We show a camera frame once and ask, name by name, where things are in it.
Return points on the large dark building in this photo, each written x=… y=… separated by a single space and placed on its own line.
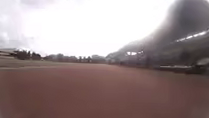
x=179 y=47

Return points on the pale painted line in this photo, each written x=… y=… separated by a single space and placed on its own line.
x=12 y=67

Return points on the dark bushes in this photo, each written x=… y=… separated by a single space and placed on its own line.
x=26 y=55

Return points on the row of distant trees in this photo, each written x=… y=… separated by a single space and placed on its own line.
x=75 y=58

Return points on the red-brown paved path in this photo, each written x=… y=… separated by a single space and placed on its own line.
x=101 y=95

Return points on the grey asphalt road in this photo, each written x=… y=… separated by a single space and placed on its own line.
x=12 y=62

